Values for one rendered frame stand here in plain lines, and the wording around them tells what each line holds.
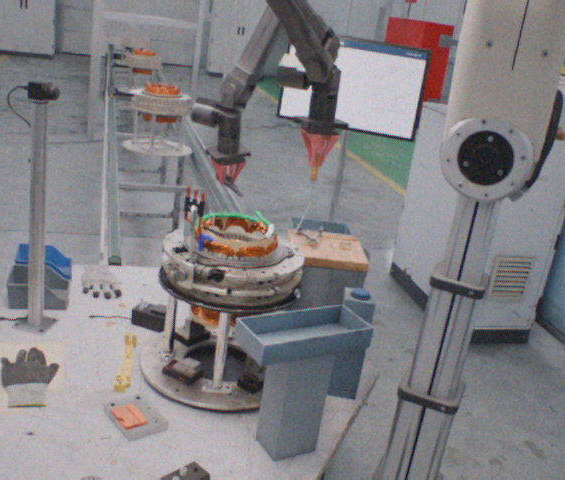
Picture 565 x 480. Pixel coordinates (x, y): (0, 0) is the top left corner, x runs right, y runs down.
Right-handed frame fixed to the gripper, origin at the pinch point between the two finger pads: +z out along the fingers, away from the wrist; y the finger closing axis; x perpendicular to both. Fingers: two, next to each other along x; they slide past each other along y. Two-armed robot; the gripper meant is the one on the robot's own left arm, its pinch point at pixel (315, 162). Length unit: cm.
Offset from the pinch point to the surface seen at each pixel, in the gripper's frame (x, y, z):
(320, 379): 24.3, 5.2, 37.2
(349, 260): -8.9, -17.6, 26.4
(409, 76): -81, -75, -13
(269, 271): 2.9, 8.9, 23.1
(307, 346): 26.6, 10.4, 28.1
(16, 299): -48, 58, 50
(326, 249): -16.3, -14.9, 26.3
